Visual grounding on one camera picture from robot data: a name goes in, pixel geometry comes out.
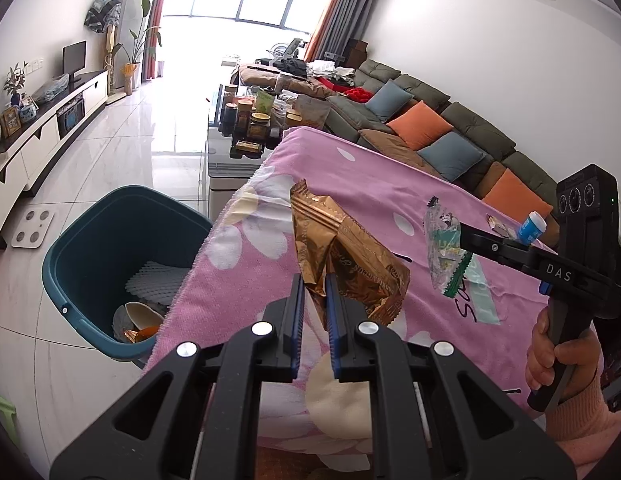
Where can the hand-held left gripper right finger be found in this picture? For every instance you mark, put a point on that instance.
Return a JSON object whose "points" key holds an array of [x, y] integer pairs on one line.
{"points": [[333, 340]]}

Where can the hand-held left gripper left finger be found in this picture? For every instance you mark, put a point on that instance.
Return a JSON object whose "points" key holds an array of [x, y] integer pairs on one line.
{"points": [[299, 330]]}

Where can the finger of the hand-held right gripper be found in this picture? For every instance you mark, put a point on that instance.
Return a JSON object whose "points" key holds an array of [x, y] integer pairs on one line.
{"points": [[490, 246]]}

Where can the clear green printed wrapper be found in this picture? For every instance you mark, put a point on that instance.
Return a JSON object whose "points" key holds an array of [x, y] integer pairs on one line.
{"points": [[443, 250]]}

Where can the gold foil snack wrapper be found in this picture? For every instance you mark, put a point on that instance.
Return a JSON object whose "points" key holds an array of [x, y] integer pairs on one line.
{"points": [[360, 260]]}

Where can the large white foam net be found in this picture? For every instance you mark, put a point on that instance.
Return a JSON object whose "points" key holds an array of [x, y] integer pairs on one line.
{"points": [[155, 280]]}

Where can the orange peel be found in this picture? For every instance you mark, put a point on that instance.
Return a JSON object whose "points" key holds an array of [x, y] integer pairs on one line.
{"points": [[143, 334]]}

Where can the white paper cup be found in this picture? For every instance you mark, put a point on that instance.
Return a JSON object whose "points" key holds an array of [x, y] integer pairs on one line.
{"points": [[140, 315]]}

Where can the teal plastic bin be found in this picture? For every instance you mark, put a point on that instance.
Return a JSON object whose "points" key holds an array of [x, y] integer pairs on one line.
{"points": [[90, 240]]}

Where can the person's right forearm pink sleeve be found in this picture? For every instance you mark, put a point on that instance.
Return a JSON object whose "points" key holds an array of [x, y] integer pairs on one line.
{"points": [[590, 425]]}

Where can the person's right hand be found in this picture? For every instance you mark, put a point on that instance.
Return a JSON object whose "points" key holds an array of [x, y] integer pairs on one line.
{"points": [[585, 360]]}

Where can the small brown snack packet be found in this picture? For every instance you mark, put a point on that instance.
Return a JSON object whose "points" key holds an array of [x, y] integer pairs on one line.
{"points": [[500, 226]]}

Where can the blue cup with white lid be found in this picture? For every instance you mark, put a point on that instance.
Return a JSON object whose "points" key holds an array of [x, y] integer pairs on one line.
{"points": [[531, 227]]}

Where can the orange cushion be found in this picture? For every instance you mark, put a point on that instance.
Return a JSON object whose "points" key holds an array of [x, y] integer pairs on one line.
{"points": [[419, 125], [515, 197]]}

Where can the blue grey cushion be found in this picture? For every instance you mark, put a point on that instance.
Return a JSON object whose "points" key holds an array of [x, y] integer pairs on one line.
{"points": [[389, 100], [450, 156]]}

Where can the dark furniture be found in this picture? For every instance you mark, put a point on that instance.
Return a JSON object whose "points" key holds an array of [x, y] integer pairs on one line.
{"points": [[618, 340]]}

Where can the green brown sofa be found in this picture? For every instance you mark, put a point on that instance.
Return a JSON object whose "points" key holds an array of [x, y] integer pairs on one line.
{"points": [[470, 125]]}

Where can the pink floral blanket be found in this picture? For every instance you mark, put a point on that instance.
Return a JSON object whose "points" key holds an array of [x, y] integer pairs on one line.
{"points": [[370, 170]]}

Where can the glass coffee table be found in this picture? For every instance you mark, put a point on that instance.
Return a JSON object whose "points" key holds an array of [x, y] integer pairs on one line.
{"points": [[230, 170]]}

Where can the red cloth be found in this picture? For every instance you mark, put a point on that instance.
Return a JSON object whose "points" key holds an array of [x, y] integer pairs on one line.
{"points": [[359, 94]]}

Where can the group of jars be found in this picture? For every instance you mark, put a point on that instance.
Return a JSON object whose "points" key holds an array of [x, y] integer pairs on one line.
{"points": [[250, 125]]}

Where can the brown paper snack bag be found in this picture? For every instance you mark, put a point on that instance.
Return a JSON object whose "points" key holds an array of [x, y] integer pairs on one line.
{"points": [[313, 112]]}

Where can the green packet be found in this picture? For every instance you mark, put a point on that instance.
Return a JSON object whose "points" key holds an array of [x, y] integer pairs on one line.
{"points": [[264, 101]]}

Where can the brown cardboard box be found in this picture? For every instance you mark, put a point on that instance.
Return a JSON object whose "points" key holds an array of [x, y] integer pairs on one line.
{"points": [[355, 53]]}

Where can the white clothes pile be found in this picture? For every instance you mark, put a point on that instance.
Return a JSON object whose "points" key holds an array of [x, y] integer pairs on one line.
{"points": [[330, 69]]}

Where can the black clothes pile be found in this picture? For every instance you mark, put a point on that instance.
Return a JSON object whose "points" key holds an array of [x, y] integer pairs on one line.
{"points": [[289, 66]]}

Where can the orange grey curtain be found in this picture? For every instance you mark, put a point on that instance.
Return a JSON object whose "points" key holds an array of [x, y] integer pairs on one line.
{"points": [[340, 10], [158, 20]]}

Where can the white floor fan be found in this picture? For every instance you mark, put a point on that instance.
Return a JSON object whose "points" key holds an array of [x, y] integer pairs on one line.
{"points": [[285, 49]]}

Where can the white bathroom scale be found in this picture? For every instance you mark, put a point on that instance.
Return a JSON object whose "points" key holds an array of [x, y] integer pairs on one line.
{"points": [[33, 227]]}

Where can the small grey bin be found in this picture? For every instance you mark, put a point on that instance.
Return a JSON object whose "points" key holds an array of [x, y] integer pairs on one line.
{"points": [[160, 68]]}

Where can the tall leafy potted plant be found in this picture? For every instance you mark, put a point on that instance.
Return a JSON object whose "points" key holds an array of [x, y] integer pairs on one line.
{"points": [[130, 75]]}

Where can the green plastic stool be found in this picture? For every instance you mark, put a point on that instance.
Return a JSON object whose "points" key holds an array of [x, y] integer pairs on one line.
{"points": [[0, 410]]}

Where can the white black TV cabinet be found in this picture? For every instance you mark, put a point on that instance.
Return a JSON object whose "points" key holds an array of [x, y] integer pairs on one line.
{"points": [[40, 140]]}

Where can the wooden floor stand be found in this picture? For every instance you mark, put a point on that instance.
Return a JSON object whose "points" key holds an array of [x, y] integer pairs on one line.
{"points": [[110, 50]]}

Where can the blue white ceramic jar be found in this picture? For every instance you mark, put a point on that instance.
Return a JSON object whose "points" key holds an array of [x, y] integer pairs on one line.
{"points": [[28, 111]]}

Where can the black monitor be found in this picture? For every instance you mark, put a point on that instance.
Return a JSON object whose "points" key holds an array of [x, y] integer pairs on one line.
{"points": [[74, 57]]}

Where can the dark patterned cloth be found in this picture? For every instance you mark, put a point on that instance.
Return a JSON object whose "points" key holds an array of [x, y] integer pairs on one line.
{"points": [[103, 14]]}

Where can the small plant in vase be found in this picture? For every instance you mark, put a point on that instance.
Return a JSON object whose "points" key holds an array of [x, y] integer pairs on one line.
{"points": [[15, 85]]}

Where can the wooden picture frame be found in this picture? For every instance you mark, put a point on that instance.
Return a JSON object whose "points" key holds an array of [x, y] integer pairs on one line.
{"points": [[10, 121]]}

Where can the white wall socket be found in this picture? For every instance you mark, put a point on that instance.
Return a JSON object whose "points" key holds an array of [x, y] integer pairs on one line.
{"points": [[36, 64]]}

